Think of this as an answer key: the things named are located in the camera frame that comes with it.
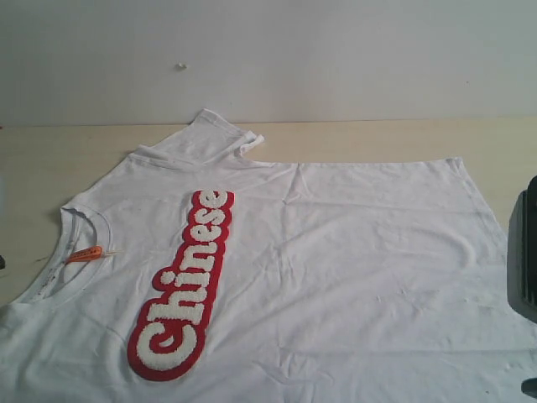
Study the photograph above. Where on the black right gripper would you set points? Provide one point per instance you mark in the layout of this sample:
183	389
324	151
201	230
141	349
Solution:
521	259

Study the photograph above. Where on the white t-shirt red lettering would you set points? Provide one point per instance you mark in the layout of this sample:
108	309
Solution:
225	279

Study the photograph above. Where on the orange clothing tag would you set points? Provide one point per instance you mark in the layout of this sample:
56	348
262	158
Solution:
85	255

